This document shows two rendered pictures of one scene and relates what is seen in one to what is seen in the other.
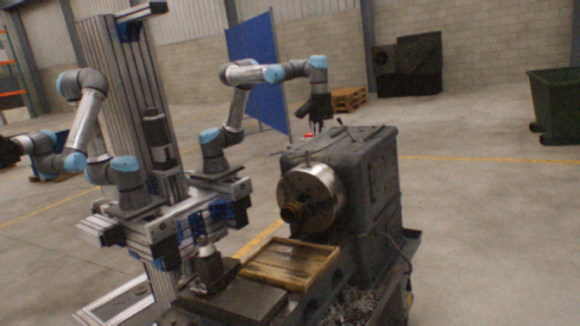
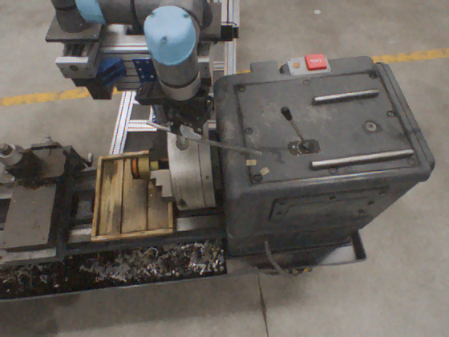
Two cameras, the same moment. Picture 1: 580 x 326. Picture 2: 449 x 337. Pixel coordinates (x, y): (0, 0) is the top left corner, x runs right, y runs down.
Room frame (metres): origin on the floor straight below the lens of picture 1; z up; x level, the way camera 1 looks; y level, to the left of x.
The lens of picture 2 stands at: (1.47, -0.55, 2.02)
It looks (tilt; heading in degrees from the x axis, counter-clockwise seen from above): 62 degrees down; 52
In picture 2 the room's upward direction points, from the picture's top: 4 degrees counter-clockwise
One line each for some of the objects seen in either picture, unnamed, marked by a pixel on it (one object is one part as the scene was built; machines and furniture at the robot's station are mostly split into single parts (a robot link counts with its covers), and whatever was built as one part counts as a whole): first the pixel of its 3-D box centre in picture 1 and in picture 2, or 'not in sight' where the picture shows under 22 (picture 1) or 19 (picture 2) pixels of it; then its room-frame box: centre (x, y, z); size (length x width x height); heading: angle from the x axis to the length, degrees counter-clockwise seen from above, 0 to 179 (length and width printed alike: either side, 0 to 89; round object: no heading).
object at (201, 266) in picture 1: (210, 263); (22, 163); (1.27, 0.34, 1.07); 0.07 x 0.07 x 0.10; 54
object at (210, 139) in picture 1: (211, 141); not in sight; (2.13, 0.41, 1.33); 0.13 x 0.12 x 0.14; 132
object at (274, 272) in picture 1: (286, 261); (135, 192); (1.51, 0.08, 0.89); 0.36 x 0.30 x 0.04; 54
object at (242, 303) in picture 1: (227, 297); (36, 192); (1.23, 0.30, 0.95); 0.43 x 0.17 x 0.05; 54
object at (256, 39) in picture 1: (252, 78); not in sight; (8.52, 0.50, 1.18); 4.12 x 0.80 x 2.35; 17
